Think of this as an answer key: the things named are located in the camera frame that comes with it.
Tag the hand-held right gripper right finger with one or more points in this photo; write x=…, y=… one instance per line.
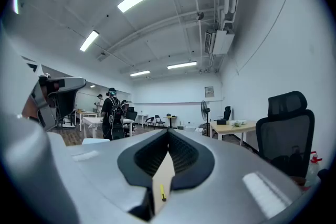
x=223, y=191

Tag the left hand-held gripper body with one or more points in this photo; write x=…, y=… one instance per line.
x=43, y=102

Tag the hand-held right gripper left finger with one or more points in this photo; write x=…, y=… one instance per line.
x=105, y=170

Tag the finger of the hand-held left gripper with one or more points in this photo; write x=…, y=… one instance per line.
x=69, y=97

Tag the yellow stick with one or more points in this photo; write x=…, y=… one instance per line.
x=163, y=192

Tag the wooden table with white legs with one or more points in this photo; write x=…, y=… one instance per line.
x=85, y=114

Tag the light blue flat box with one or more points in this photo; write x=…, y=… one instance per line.
x=95, y=141

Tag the white rectangular table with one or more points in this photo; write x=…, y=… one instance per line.
x=92, y=122

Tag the round wooden table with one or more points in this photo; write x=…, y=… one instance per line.
x=164, y=170

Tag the wooden desk with white legs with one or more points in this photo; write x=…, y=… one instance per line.
x=231, y=128

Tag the green white flower bunch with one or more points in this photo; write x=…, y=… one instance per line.
x=238, y=123

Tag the small black box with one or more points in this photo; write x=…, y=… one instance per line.
x=221, y=121

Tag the black swivel chair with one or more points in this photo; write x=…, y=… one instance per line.
x=227, y=112

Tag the small round bar table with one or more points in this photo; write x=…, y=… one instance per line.
x=170, y=119

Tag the black standing fan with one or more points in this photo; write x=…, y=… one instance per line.
x=205, y=110

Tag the black mesh office chair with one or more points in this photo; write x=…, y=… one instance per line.
x=286, y=133

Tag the large clear water bottle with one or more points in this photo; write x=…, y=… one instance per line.
x=313, y=165

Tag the white ceiling air conditioner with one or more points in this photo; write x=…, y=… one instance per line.
x=220, y=42

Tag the grey wall panel box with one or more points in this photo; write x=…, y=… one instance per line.
x=209, y=91

